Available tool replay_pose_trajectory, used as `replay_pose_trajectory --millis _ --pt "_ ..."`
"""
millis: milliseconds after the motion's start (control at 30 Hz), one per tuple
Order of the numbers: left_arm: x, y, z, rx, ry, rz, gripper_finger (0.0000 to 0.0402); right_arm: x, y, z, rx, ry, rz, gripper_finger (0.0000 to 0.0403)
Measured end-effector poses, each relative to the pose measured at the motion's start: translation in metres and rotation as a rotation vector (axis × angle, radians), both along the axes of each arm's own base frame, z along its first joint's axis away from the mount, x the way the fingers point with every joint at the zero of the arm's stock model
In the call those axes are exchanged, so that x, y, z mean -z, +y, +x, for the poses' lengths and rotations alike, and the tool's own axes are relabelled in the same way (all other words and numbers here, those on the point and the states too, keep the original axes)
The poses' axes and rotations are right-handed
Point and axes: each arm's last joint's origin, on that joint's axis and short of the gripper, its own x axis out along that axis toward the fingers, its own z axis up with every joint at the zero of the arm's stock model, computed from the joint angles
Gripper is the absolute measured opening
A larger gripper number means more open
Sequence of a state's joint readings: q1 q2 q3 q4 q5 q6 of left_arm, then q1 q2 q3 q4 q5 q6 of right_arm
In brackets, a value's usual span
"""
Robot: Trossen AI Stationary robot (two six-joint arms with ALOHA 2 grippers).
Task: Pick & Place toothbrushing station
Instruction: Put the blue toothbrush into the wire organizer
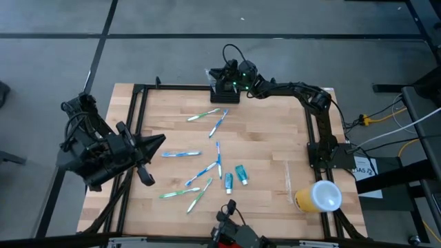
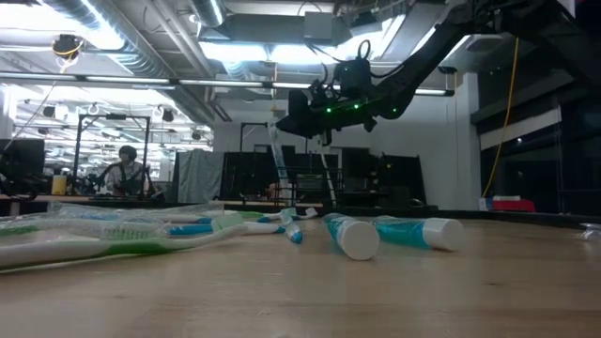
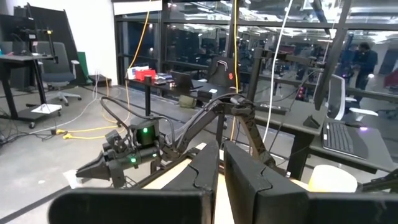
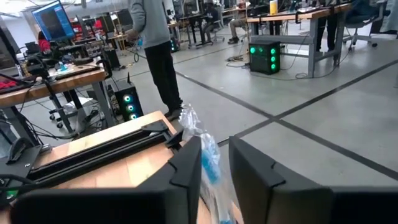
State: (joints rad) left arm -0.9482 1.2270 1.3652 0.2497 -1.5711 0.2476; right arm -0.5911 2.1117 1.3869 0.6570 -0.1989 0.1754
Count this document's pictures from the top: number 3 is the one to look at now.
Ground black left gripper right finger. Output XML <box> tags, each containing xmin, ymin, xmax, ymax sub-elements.
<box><xmin>224</xmin><ymin>140</ymin><xmax>398</xmax><ymax>224</ymax></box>

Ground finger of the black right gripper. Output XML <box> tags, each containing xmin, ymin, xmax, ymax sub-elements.
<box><xmin>76</xmin><ymin>164</ymin><xmax>127</xmax><ymax>189</ymax></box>
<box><xmin>76</xmin><ymin>151</ymin><xmax>110</xmax><ymax>174</ymax></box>

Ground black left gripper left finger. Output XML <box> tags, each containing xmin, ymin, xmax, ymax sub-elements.
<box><xmin>49</xmin><ymin>140</ymin><xmax>220</xmax><ymax>224</ymax></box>

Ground yellow and white cup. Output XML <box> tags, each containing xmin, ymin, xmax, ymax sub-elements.
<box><xmin>307</xmin><ymin>164</ymin><xmax>358</xmax><ymax>193</ymax></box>

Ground black standing desk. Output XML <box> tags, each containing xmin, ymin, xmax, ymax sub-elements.
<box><xmin>124</xmin><ymin>76</ymin><xmax>240</xmax><ymax>125</ymax></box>

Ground white paper sheet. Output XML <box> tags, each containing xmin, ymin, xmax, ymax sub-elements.
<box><xmin>30</xmin><ymin>103</ymin><xmax>62</xmax><ymax>114</ymax></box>

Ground olive green bag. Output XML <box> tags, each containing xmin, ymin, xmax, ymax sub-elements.
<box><xmin>178</xmin><ymin>95</ymin><xmax>198</xmax><ymax>109</ymax></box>

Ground white cardboard box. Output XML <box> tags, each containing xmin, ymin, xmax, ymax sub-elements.
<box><xmin>126</xmin><ymin>65</ymin><xmax>150</xmax><ymax>80</ymax></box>

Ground black keyboard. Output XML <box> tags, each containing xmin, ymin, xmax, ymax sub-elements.
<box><xmin>322</xmin><ymin>121</ymin><xmax>370</xmax><ymax>161</ymax></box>

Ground black laptop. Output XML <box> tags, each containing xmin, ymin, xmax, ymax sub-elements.
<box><xmin>170</xmin><ymin>70</ymin><xmax>205</xmax><ymax>91</ymax></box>

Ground green board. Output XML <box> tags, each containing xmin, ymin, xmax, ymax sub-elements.
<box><xmin>76</xmin><ymin>51</ymin><xmax>93</xmax><ymax>86</ymax></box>

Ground grey office chair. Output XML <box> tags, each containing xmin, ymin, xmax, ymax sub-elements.
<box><xmin>36</xmin><ymin>41</ymin><xmax>82</xmax><ymax>106</ymax></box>

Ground black computer mouse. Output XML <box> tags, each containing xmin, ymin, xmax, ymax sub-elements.
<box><xmin>343</xmin><ymin>122</ymin><xmax>369</xmax><ymax>131</ymax></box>

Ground white office chair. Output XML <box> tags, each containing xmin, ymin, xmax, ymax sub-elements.
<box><xmin>326</xmin><ymin>73</ymin><xmax>379</xmax><ymax>122</ymax></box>

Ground black rolling desk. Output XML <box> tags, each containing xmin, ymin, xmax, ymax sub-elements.
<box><xmin>0</xmin><ymin>52</ymin><xmax>62</xmax><ymax>129</ymax></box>

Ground black panel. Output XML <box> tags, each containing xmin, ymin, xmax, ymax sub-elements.
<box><xmin>14</xmin><ymin>2</ymin><xmax>81</xmax><ymax>85</ymax></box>

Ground black computer monitor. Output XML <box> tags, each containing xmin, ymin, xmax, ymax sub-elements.
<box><xmin>303</xmin><ymin>0</ymin><xmax>354</xmax><ymax>129</ymax></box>

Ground person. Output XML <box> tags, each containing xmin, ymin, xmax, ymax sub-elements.
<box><xmin>352</xmin><ymin>42</ymin><xmax>379</xmax><ymax>103</ymax></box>

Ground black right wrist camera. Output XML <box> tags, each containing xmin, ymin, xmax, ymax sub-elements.
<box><xmin>104</xmin><ymin>129</ymin><xmax>125</xmax><ymax>150</ymax></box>

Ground yellow hanging cable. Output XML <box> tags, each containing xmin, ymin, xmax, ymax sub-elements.
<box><xmin>55</xmin><ymin>0</ymin><xmax>152</xmax><ymax>140</ymax></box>
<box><xmin>229</xmin><ymin>0</ymin><xmax>239</xmax><ymax>141</ymax></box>

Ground white hanging cable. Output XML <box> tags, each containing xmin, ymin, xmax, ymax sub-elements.
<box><xmin>262</xmin><ymin>0</ymin><xmax>295</xmax><ymax>143</ymax></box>

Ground black camera rig stand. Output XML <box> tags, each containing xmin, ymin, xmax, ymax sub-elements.
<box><xmin>11</xmin><ymin>26</ymin><xmax>60</xmax><ymax>65</ymax></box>

